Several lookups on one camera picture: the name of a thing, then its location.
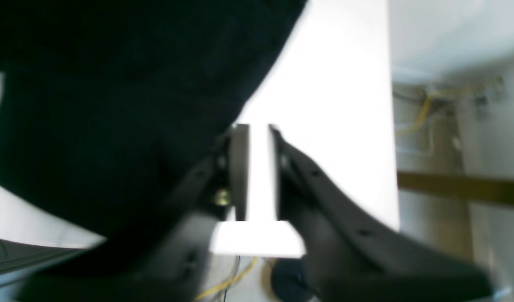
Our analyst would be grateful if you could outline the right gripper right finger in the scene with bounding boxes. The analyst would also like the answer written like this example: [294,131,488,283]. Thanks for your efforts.
[269,125,493,302]

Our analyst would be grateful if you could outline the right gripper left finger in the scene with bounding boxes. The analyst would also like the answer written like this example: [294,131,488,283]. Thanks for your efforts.
[18,124,249,302]

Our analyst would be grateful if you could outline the black T-shirt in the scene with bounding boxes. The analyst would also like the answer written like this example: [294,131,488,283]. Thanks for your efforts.
[0,0,306,275]

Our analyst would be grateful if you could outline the dark round stand base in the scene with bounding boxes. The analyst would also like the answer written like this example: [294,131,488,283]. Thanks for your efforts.
[271,258,316,302]

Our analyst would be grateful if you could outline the yellow floor cable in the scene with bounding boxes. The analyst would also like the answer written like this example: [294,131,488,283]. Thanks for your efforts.
[194,257,259,302]

